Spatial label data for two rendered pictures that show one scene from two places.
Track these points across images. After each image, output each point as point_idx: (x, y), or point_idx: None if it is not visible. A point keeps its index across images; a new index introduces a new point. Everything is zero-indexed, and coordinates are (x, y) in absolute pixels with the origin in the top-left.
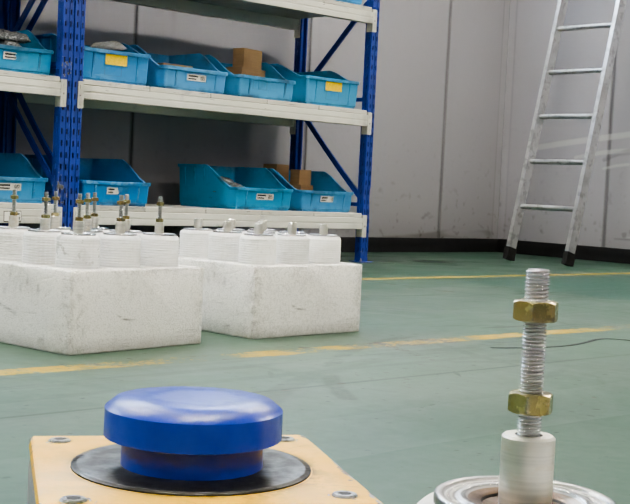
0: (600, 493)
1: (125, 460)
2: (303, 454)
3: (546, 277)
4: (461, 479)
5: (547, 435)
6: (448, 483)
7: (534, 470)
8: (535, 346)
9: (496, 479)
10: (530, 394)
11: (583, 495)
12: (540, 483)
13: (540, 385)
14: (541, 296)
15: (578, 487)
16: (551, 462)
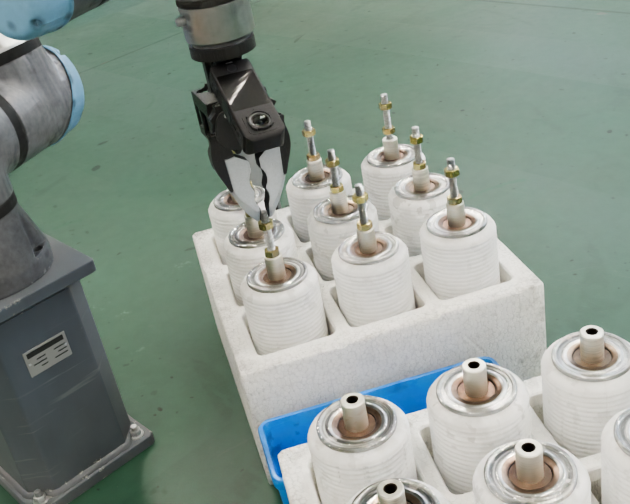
0: (401, 162)
1: None
2: None
3: (381, 97)
4: (407, 145)
5: (389, 140)
6: (401, 144)
7: (383, 147)
8: (383, 115)
9: (413, 149)
10: (384, 127)
11: (402, 161)
12: (384, 151)
13: (386, 126)
14: (381, 102)
15: (408, 159)
16: (386, 147)
